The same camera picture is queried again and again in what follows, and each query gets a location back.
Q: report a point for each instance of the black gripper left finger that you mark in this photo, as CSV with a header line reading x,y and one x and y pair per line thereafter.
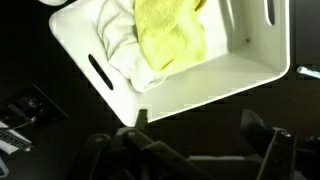
x,y
142,119

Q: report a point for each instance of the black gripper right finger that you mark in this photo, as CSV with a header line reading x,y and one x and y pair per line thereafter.
x,y
255,131

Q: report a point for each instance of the yellow towel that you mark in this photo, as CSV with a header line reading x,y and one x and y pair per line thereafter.
x,y
170,33

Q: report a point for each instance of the white towel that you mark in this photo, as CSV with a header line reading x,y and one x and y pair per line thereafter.
x,y
117,31

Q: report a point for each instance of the pen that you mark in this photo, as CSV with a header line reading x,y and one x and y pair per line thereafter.
x,y
306,71

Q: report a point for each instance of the white plastic container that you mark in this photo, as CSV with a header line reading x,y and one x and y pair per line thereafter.
x,y
248,46

